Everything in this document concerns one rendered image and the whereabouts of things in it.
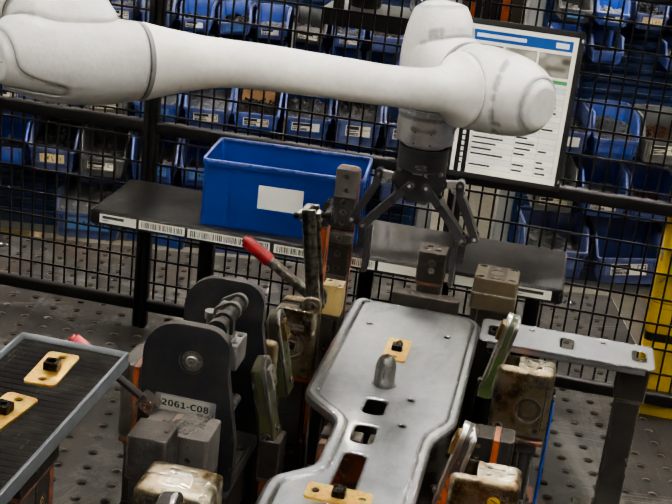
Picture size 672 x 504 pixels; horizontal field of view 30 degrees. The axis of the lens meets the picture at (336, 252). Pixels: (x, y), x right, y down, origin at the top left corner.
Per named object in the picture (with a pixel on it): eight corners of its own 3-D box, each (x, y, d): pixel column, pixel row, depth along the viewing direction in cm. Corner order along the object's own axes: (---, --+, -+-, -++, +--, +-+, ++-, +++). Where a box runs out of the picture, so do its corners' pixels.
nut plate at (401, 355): (404, 363, 195) (405, 356, 195) (380, 359, 196) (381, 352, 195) (412, 342, 203) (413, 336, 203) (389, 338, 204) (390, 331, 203)
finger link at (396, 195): (415, 188, 188) (409, 180, 188) (361, 232, 192) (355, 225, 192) (419, 180, 192) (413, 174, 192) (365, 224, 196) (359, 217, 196)
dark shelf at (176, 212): (561, 305, 226) (564, 290, 224) (89, 223, 239) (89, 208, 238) (565, 265, 246) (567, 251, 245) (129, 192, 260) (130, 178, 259)
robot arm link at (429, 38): (380, 98, 187) (431, 121, 177) (392, -7, 182) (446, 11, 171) (438, 95, 193) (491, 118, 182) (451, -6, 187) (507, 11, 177)
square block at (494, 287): (487, 466, 229) (518, 284, 216) (444, 458, 230) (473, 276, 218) (491, 446, 236) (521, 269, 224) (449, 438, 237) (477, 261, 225)
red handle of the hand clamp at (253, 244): (320, 303, 197) (244, 237, 196) (312, 312, 198) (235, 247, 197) (326, 293, 201) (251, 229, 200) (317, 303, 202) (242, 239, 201)
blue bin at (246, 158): (357, 247, 234) (365, 180, 230) (197, 224, 237) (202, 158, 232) (366, 220, 250) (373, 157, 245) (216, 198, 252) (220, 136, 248)
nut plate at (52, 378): (54, 388, 141) (54, 378, 140) (22, 382, 141) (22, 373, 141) (80, 358, 149) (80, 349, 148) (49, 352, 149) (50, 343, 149)
